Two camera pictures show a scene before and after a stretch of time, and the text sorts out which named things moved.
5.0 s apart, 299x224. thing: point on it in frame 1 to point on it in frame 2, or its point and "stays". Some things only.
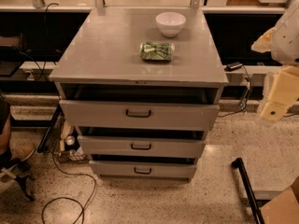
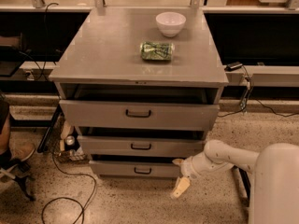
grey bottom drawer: (178, 170) stays
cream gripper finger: (263, 44) to (178, 161)
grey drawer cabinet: (142, 86) stays
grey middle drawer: (111, 146) stays
